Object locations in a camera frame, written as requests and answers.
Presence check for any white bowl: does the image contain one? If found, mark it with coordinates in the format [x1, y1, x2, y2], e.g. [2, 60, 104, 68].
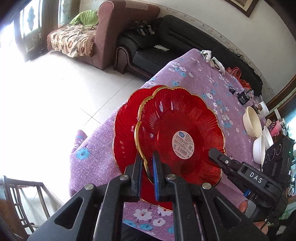
[253, 135, 265, 165]
[262, 126, 273, 151]

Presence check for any red gold-rimmed plate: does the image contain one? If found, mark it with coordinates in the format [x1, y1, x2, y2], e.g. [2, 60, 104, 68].
[138, 87, 226, 186]

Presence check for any cream plastic bowl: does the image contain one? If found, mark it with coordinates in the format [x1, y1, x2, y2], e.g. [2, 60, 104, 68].
[243, 106, 262, 138]

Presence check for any person's right hand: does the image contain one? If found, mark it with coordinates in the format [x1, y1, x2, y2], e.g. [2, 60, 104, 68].
[238, 200, 268, 235]

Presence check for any red fluted plate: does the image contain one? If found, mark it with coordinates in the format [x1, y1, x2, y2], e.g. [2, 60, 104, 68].
[113, 85, 173, 210]

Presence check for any pink sleeved bottle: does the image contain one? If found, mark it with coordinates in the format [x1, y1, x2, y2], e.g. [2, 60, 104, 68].
[268, 119, 285, 137]

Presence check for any wooden chair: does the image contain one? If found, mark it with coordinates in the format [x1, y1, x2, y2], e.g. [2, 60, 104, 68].
[1, 176, 50, 240]

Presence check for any white plastic jar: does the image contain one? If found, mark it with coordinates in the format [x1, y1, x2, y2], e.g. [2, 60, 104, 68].
[257, 101, 269, 120]

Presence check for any black motor with label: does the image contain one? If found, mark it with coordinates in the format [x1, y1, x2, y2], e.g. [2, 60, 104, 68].
[237, 90, 251, 105]

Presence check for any small black adapter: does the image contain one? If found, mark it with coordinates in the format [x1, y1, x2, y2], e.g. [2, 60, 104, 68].
[229, 87, 236, 94]

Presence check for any red plastic bag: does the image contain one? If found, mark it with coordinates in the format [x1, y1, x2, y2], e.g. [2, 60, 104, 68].
[226, 67, 251, 89]

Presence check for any black sofa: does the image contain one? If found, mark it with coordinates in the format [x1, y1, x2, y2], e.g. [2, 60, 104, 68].
[114, 15, 263, 96]

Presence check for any patterned blanket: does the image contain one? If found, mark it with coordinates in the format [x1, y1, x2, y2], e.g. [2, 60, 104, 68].
[47, 24, 97, 58]

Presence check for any maroon armchair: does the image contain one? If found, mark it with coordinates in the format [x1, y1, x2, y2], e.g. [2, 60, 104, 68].
[47, 0, 161, 70]

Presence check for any framed painting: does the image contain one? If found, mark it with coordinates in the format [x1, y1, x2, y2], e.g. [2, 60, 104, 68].
[225, 0, 258, 18]

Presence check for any green cushion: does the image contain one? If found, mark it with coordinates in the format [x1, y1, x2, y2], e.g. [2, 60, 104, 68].
[69, 10, 99, 26]

